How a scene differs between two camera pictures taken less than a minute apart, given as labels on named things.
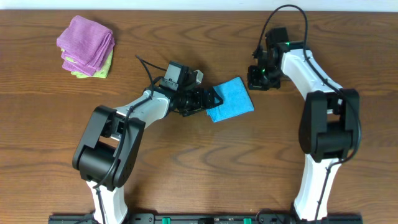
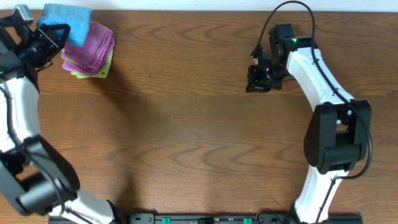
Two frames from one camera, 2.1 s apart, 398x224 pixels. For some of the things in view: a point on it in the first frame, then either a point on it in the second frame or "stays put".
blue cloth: (236, 100) -> (78, 17)
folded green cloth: (101, 73) stays put
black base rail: (208, 218) stays put
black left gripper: (203, 99) -> (50, 38)
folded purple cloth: (89, 43) stays put
